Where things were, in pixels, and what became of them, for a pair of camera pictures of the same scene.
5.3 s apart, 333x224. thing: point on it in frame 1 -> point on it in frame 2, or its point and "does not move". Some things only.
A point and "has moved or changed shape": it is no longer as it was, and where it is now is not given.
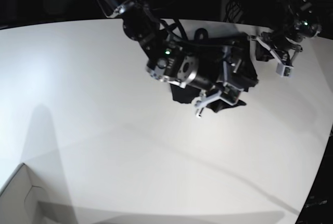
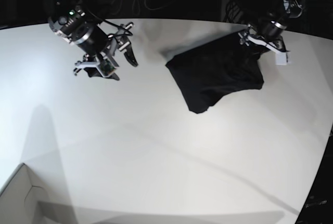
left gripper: x=238 y=75 -> x=102 y=48
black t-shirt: x=186 y=95 has moved or changed shape
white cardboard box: x=19 y=200 does not move
